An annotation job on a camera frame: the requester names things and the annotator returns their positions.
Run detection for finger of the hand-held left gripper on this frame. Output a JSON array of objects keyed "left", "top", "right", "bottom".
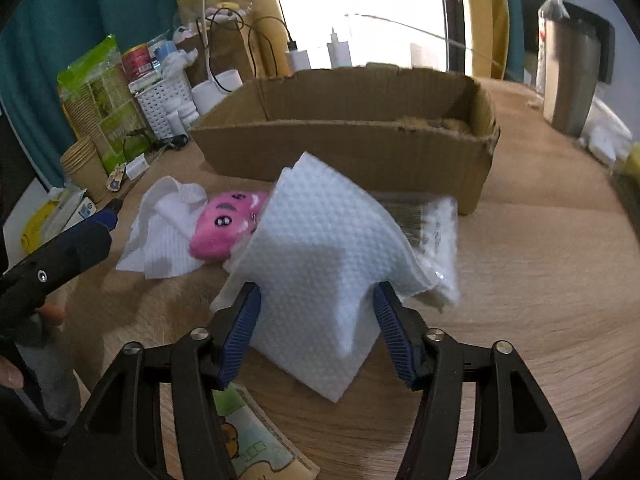
[{"left": 0, "top": 199, "right": 125, "bottom": 311}]

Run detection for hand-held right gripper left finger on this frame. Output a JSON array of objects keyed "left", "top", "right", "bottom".
[{"left": 52, "top": 282, "right": 263, "bottom": 480}]

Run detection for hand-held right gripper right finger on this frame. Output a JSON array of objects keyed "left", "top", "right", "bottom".
[{"left": 372, "top": 281, "right": 583, "bottom": 480}]

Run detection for white cloth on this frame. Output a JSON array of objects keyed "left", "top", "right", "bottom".
[{"left": 116, "top": 176, "right": 213, "bottom": 281}]

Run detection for pink plush toy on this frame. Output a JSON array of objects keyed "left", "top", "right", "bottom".
[{"left": 189, "top": 190, "right": 271, "bottom": 261}]

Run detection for white paper towel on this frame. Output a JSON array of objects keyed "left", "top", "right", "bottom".
[{"left": 210, "top": 150, "right": 461, "bottom": 405}]

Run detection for clear plastic packet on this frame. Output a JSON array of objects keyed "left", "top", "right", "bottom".
[{"left": 372, "top": 192, "right": 460, "bottom": 291}]

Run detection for cartoon print tissue pack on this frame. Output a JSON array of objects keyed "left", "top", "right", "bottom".
[{"left": 212, "top": 382, "right": 321, "bottom": 480}]

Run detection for cardboard box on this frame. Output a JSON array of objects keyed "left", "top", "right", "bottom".
[{"left": 189, "top": 62, "right": 502, "bottom": 216}]

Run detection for person's left hand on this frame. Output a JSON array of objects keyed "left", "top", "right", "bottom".
[{"left": 0, "top": 304, "right": 66, "bottom": 390}]

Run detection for white and yellow packet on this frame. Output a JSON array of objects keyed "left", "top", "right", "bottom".
[{"left": 4, "top": 187, "right": 98, "bottom": 256}]

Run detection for stack of paper cups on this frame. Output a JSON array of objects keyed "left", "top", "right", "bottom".
[{"left": 60, "top": 135, "right": 111, "bottom": 203}]

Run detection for small wooden tag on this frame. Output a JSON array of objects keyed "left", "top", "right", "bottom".
[{"left": 106, "top": 162, "right": 128, "bottom": 193}]

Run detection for green snack bag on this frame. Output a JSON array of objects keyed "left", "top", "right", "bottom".
[{"left": 56, "top": 35, "right": 151, "bottom": 176}]

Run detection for white perforated basket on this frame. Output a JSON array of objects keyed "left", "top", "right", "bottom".
[{"left": 129, "top": 72, "right": 195, "bottom": 138}]

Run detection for small white bottles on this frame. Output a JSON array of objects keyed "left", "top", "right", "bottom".
[{"left": 167, "top": 102, "right": 201, "bottom": 133}]

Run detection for red can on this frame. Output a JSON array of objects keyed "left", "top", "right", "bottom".
[{"left": 121, "top": 44, "right": 155, "bottom": 78}]

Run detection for white desk lamp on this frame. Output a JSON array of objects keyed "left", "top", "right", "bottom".
[{"left": 150, "top": 0, "right": 244, "bottom": 115}]

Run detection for crumpled white tissue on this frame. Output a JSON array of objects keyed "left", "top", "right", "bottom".
[{"left": 162, "top": 50, "right": 198, "bottom": 78}]

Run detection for blue capped container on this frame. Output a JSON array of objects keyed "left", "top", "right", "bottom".
[{"left": 150, "top": 40, "right": 176, "bottom": 68}]

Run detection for brown fuzzy cloth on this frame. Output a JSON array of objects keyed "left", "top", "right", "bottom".
[{"left": 395, "top": 114, "right": 476, "bottom": 136}]

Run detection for brown paper carton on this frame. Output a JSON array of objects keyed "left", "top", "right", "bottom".
[{"left": 177, "top": 15, "right": 256, "bottom": 81}]

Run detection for bag of small toys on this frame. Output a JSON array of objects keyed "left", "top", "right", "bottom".
[{"left": 205, "top": 2, "right": 248, "bottom": 23}]

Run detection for white and blue charger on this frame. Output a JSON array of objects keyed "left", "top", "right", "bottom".
[{"left": 326, "top": 27, "right": 353, "bottom": 68}]

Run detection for white plastic bag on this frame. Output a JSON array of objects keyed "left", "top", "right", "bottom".
[{"left": 582, "top": 97, "right": 636, "bottom": 166}]

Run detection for yellow object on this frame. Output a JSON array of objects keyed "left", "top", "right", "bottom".
[{"left": 617, "top": 142, "right": 640, "bottom": 181}]

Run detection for steel tumbler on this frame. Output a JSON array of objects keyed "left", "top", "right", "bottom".
[{"left": 542, "top": 20, "right": 601, "bottom": 137}]

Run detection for black monitor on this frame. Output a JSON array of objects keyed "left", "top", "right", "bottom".
[{"left": 520, "top": 0, "right": 616, "bottom": 86}]

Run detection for clear water bottle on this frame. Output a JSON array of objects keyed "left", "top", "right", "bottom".
[{"left": 536, "top": 0, "right": 571, "bottom": 96}]

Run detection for black charging cable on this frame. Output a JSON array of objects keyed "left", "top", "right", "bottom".
[{"left": 202, "top": 10, "right": 298, "bottom": 92}]

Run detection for black window frame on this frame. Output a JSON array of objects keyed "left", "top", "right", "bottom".
[{"left": 436, "top": 0, "right": 475, "bottom": 78}]

